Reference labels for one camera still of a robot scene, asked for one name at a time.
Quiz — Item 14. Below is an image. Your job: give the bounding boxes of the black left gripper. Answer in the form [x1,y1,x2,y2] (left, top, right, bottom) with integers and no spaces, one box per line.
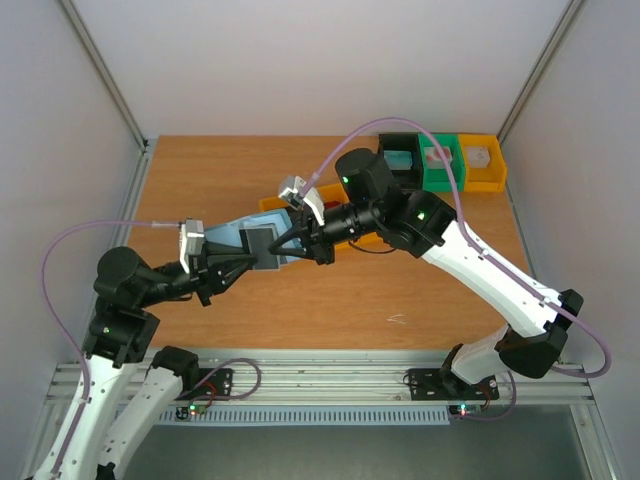
[138,240,258,306]

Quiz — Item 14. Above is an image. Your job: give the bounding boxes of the black VIP card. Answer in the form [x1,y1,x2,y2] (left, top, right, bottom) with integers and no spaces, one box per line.
[239,224,280,271]

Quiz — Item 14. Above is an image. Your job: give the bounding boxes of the teal leather card holder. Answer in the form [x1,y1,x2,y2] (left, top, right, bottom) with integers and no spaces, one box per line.
[204,209,298,271]

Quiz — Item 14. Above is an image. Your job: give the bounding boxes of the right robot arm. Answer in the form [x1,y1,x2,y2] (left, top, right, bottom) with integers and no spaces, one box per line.
[269,148,582,398]

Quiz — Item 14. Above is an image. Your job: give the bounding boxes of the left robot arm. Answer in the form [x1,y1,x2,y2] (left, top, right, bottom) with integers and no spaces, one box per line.
[34,240,257,479]

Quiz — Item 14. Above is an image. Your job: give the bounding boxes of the red VIP card stack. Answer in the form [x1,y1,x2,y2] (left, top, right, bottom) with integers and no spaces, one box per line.
[324,201,342,210]

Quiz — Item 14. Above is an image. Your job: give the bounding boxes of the teal card deck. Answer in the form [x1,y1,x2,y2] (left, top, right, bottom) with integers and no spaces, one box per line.
[384,150,413,171]

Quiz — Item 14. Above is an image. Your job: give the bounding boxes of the red spot card deck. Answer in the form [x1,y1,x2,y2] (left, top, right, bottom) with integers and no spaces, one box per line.
[424,146,453,170]

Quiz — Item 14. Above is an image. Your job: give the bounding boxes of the white card deck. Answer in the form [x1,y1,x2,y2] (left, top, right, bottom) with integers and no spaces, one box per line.
[464,146,491,169]

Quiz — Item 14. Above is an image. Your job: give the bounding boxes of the left yellow bin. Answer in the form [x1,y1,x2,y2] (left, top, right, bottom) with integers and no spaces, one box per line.
[258,196,289,212]

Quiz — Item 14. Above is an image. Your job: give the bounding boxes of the middle yellow bin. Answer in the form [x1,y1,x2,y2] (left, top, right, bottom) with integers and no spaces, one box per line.
[315,183,351,251]

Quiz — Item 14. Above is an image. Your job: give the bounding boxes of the right yellow bin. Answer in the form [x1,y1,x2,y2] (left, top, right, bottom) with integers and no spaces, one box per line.
[346,232,384,249]

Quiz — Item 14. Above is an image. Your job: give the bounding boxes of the left small circuit board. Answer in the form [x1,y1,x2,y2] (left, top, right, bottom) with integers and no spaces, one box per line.
[174,405,207,421]

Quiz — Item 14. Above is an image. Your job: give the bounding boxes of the small circuit board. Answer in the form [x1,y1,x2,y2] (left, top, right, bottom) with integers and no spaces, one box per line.
[174,405,207,421]
[448,403,483,419]

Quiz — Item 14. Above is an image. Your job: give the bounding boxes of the black storage bin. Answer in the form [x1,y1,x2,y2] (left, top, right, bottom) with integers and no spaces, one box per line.
[378,132,424,190]

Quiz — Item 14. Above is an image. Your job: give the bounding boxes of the green storage bin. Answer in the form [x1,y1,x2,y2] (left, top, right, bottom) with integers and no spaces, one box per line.
[418,133,466,193]

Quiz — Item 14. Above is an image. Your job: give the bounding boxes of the far yellow storage bin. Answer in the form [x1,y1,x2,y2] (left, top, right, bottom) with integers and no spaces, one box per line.
[458,134,508,193]

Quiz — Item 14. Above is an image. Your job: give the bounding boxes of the right small circuit board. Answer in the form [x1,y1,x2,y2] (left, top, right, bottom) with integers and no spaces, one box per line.
[448,403,483,419]

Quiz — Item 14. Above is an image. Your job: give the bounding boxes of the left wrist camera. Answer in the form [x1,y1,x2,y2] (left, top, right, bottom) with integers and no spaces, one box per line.
[179,218,205,274]

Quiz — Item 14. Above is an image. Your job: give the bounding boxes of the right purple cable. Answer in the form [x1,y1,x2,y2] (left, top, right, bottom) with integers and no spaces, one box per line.
[299,117,612,422]

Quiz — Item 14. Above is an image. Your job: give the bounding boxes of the purple cable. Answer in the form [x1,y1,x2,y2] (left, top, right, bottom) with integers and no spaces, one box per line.
[40,218,186,479]
[299,117,612,422]

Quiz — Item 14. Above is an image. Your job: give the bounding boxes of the aluminium rail frame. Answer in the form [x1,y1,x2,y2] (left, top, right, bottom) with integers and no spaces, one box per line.
[19,134,621,480]

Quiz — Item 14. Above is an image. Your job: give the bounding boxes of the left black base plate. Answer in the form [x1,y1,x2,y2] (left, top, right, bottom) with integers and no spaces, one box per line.
[178,368,234,401]

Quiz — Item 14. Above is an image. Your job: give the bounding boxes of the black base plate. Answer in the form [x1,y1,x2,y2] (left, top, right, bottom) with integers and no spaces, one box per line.
[178,368,234,401]
[403,368,500,401]

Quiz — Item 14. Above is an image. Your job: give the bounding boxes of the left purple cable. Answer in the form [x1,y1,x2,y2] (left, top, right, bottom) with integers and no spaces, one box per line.
[40,218,186,479]

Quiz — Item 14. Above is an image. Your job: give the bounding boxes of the grey slotted cable duct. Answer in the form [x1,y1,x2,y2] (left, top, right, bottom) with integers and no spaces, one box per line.
[152,405,450,428]

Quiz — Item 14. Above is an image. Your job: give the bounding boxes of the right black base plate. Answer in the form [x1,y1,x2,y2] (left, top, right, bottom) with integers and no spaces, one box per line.
[403,368,500,401]

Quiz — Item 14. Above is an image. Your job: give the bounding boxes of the left corner aluminium post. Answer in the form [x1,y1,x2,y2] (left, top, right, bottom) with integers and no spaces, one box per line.
[58,0,150,147]

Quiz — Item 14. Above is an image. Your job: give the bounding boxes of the corner aluminium post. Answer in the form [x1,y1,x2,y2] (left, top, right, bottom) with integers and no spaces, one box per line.
[58,0,150,147]
[497,0,588,144]

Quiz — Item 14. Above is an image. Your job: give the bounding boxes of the right corner aluminium post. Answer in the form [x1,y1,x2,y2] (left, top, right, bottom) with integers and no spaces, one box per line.
[497,0,588,144]

